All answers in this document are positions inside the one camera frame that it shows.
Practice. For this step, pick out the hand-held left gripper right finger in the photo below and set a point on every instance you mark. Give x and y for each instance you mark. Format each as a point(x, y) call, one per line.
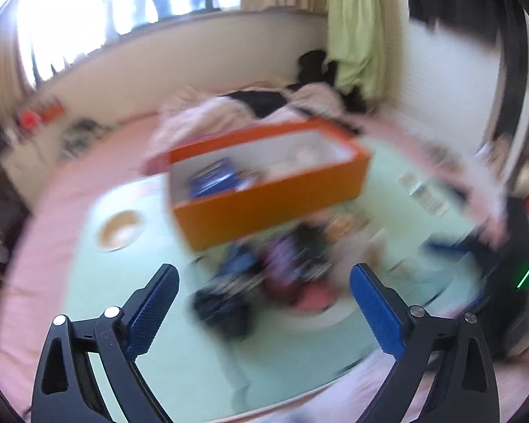
point(377, 313)

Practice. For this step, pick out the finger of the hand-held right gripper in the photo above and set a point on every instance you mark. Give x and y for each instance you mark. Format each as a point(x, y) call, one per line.
point(467, 242)

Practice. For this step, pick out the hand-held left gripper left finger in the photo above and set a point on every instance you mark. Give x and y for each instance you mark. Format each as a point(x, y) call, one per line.
point(152, 313)

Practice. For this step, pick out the blue tin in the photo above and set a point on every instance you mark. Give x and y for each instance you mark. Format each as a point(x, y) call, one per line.
point(214, 178)

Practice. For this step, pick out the orange cardboard box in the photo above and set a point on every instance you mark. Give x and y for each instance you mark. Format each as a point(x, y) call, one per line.
point(269, 202)

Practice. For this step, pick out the mint green desktop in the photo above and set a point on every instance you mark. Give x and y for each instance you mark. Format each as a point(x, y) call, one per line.
point(194, 361)

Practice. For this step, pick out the black lace item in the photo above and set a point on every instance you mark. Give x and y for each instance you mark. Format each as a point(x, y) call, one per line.
point(222, 313)

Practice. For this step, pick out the dark red packet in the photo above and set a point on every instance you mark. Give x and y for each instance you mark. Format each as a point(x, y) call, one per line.
point(297, 273)

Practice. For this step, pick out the pink bed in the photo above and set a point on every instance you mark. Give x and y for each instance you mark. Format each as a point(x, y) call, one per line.
point(48, 273)

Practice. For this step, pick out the white louvred door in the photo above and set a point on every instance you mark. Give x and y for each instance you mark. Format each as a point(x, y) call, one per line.
point(449, 83)

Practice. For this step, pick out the grey patterned cloth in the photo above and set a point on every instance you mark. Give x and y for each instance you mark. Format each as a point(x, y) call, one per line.
point(83, 136)

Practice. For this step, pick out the pale pink comforter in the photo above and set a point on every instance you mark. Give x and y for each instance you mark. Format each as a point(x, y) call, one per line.
point(202, 119)

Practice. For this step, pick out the white nightstand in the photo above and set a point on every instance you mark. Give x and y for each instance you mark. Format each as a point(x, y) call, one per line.
point(22, 150)

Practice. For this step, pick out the small orange box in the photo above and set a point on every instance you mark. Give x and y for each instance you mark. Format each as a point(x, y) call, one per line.
point(52, 111)

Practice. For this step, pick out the red item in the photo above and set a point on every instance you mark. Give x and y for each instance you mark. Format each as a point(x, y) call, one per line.
point(29, 119)

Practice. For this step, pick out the black clothing heap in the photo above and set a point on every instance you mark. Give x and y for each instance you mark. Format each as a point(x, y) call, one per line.
point(315, 68)

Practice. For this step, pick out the light green hanging cloth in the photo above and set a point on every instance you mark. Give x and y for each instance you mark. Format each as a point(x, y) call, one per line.
point(355, 31)

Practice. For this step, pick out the black hanging garment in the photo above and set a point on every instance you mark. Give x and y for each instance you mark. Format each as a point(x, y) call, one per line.
point(463, 0)

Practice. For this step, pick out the window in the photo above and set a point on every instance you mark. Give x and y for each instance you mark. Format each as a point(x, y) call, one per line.
point(106, 4)

